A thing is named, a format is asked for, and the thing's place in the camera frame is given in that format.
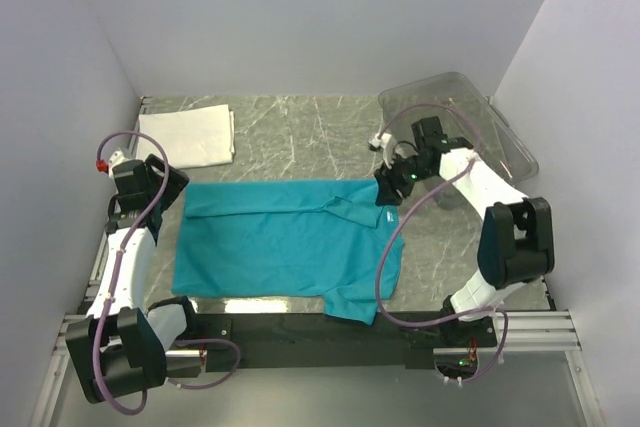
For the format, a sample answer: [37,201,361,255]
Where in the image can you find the teal t-shirt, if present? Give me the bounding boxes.
[172,179,404,324]

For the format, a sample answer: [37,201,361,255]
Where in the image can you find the aluminium front rail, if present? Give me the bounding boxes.
[53,310,583,356]

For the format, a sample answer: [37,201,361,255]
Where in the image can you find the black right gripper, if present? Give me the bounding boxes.
[373,151,434,208]

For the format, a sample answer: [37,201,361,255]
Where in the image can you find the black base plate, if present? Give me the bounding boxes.
[176,313,498,372]

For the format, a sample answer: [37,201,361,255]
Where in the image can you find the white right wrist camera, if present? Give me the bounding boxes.
[368,132,397,168]

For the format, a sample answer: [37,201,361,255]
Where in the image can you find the folded white t-shirt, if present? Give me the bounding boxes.
[138,104,235,169]

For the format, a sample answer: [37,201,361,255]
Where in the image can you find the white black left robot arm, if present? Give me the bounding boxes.
[65,149,200,404]

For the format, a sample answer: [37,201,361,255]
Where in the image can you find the clear plastic bin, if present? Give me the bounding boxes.
[378,72,539,186]

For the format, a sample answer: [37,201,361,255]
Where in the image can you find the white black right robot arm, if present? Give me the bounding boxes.
[369,117,555,346]

